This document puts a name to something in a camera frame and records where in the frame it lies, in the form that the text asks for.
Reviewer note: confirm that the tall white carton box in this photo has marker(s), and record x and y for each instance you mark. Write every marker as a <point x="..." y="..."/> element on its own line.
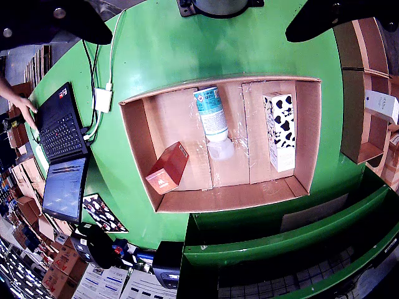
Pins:
<point x="381" y="106"/>

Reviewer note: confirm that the black laptop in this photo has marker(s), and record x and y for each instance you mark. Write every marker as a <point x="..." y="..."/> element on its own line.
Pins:
<point x="62" y="130"/>

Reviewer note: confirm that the bare person hand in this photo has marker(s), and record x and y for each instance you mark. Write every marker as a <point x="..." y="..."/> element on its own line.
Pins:
<point x="23" y="106"/>

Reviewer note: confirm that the green metal rack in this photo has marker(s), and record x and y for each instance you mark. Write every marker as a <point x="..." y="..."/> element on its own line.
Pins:
<point x="249" y="249"/>

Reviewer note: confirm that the grey blank sheet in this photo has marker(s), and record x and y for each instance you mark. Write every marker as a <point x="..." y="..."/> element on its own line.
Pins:
<point x="311" y="215"/>

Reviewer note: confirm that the grey robot base unit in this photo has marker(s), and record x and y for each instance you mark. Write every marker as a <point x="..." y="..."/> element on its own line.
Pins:
<point x="218" y="7"/>

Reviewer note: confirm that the cow print carton box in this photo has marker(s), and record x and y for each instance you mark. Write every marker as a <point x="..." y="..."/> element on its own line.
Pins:
<point x="280" y="130"/>

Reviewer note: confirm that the black rounded device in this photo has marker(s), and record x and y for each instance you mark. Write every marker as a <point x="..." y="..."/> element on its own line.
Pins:
<point x="101" y="246"/>

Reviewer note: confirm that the printed paper sheet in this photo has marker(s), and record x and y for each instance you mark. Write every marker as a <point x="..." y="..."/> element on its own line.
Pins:
<point x="99" y="280"/>
<point x="146" y="285"/>

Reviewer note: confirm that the teal label plastic bottle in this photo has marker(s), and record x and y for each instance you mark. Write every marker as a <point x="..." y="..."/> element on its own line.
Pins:
<point x="212" y="115"/>

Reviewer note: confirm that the bare person forearm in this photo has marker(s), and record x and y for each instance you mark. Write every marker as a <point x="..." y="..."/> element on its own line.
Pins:
<point x="4" y="87"/>

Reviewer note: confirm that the white adapter block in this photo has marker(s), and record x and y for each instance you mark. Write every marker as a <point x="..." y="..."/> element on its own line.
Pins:
<point x="103" y="101"/>

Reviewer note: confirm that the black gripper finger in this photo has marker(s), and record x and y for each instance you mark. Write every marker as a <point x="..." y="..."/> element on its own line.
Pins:
<point x="336" y="12"/>
<point x="46" y="15"/>

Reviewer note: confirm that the red carton box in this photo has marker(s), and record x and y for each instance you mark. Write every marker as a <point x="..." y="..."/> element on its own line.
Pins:
<point x="168" y="168"/>

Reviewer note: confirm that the blue red small item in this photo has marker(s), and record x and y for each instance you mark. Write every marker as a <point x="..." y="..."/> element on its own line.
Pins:
<point x="120" y="249"/>

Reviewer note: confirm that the black patterned card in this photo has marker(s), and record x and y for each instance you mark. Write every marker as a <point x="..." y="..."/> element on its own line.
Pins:
<point x="104" y="215"/>

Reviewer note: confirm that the red printed cardboard carton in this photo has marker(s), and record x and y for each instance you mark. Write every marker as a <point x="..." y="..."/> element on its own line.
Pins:
<point x="62" y="264"/>

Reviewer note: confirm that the shallow cardboard tray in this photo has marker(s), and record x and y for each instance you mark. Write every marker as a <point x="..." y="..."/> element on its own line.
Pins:
<point x="168" y="118"/>

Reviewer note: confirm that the black desktop printer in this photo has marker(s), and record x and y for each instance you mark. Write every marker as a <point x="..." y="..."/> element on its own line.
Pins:
<point x="166" y="264"/>

